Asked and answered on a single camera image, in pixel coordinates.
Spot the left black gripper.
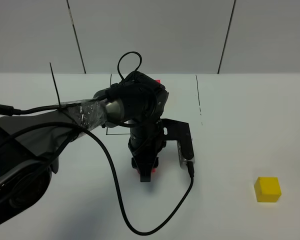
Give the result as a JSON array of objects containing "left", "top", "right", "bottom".
[{"left": 128, "top": 119, "right": 166, "bottom": 182}]

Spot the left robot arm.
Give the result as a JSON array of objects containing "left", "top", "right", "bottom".
[{"left": 0, "top": 71, "right": 169, "bottom": 224}]

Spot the yellow cube block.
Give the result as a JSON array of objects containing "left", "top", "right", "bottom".
[{"left": 254, "top": 176, "right": 282, "bottom": 203}]

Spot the black camera cable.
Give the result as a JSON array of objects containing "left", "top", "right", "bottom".
[{"left": 0, "top": 121, "right": 195, "bottom": 236}]

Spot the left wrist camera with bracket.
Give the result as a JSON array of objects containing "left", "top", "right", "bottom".
[{"left": 162, "top": 118, "right": 195, "bottom": 177}]

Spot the black cable tie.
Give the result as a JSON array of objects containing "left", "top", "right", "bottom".
[{"left": 49, "top": 62, "right": 64, "bottom": 111}]

